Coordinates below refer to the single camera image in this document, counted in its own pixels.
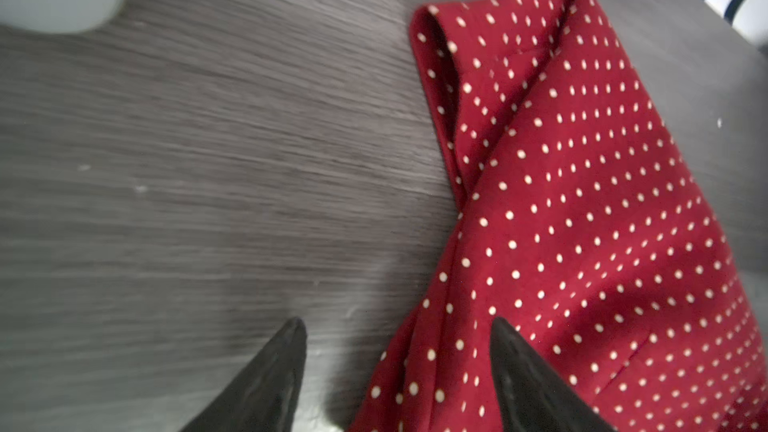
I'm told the red polka dot skirt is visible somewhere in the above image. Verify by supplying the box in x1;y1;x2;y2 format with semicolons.
352;0;767;431

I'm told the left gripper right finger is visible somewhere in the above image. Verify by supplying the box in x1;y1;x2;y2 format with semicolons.
490;317;613;432

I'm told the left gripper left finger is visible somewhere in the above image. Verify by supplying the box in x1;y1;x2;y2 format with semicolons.
181;317;307;432

